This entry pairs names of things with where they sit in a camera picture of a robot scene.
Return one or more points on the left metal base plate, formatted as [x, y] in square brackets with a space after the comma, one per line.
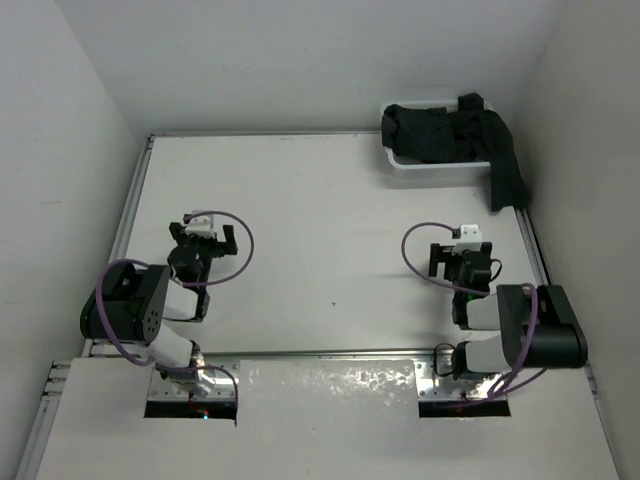
[170, 387]

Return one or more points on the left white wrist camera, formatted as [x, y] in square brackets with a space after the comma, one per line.
[200, 224]

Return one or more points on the aluminium table frame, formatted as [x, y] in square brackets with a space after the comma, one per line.
[328, 220]

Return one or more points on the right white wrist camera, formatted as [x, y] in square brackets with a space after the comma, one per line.
[468, 236]

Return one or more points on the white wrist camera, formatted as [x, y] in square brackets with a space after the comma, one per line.
[468, 236]
[200, 224]

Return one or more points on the white front cover board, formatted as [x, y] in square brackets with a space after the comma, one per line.
[321, 420]

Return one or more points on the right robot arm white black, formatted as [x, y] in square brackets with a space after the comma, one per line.
[531, 326]

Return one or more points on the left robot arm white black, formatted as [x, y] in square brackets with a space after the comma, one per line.
[136, 303]

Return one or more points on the white plastic basket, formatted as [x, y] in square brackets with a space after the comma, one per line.
[406, 168]

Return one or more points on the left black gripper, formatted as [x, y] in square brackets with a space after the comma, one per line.
[219, 249]

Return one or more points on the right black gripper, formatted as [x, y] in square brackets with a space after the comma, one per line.
[442, 254]

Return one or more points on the metal base plate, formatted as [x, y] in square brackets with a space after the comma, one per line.
[170, 387]
[433, 382]

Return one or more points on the black trousers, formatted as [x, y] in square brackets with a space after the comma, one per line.
[470, 133]

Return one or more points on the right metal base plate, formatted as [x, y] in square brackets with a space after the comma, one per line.
[433, 382]

